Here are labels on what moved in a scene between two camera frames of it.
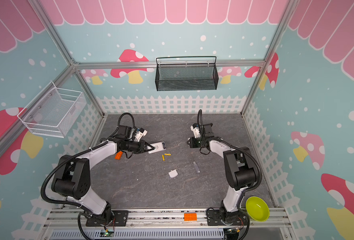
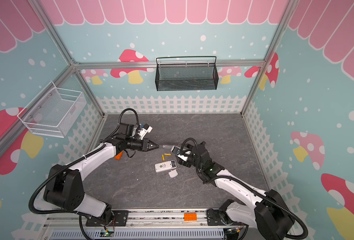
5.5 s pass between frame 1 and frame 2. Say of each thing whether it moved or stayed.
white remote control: moved
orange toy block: stayed
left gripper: stayed
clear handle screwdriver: moved
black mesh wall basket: stayed
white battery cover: stayed
